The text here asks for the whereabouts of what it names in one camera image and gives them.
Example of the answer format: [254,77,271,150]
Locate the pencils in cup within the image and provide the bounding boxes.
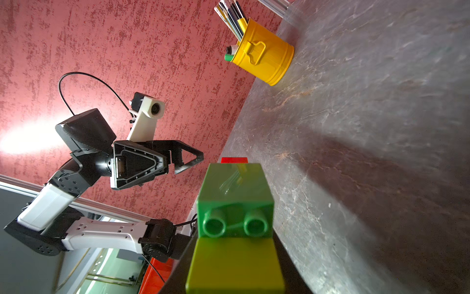
[214,0,248,42]

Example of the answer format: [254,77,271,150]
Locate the left corner aluminium post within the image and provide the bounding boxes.
[258,0,292,18]

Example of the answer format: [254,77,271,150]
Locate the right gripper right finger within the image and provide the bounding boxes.
[273,232,312,294]

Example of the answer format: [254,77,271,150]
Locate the yellow pencil cup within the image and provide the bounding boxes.
[225,18,294,86]

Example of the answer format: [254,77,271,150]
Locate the red 2x4 brick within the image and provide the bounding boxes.
[220,157,248,164]

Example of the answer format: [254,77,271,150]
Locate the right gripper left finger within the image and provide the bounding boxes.
[159,232,198,294]

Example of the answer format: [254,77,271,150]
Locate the lime 2x2 brick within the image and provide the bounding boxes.
[186,238,285,294]

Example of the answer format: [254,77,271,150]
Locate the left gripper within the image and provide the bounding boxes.
[110,140,204,191]

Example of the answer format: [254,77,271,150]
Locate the dark green 2x2 brick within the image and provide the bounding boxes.
[196,163,275,238]

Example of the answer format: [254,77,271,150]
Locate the aluminium front rail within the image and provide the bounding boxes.
[0,174,151,223]

